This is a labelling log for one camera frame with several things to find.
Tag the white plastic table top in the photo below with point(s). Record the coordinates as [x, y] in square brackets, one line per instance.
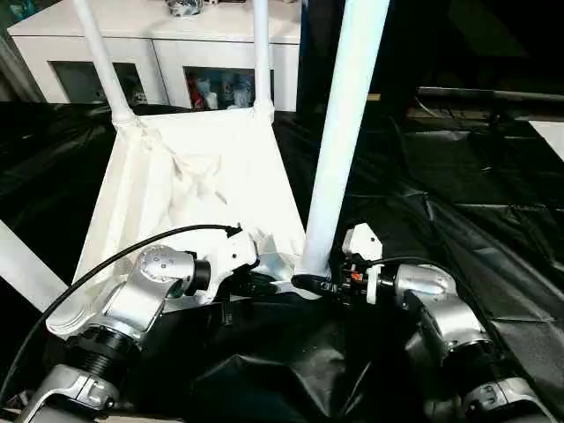
[176, 176]

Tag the black plastic mat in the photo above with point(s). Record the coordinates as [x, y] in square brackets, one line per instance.
[484, 220]

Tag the white flat board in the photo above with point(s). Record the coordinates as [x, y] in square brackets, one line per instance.
[551, 136]

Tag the black horizontal bar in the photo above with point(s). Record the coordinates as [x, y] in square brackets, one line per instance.
[484, 94]

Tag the tall black cabinet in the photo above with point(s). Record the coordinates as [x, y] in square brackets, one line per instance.
[396, 53]

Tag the patterned mug on cabinet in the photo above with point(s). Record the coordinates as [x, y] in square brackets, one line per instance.
[185, 6]

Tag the white cabinet with glass doors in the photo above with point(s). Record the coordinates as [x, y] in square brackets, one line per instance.
[176, 44]

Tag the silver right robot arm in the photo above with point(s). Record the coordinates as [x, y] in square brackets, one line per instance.
[449, 317]

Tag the small tan label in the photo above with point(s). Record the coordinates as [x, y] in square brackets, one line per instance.
[373, 97]

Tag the small white cup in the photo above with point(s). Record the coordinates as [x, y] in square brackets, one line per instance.
[211, 99]

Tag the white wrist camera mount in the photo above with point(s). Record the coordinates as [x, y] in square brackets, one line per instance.
[365, 240]
[233, 251]

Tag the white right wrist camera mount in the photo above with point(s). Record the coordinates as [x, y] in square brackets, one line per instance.
[365, 240]

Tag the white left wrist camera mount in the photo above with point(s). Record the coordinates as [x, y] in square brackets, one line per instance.
[233, 251]

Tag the white printed carton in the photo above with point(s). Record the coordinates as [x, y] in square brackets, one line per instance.
[240, 92]

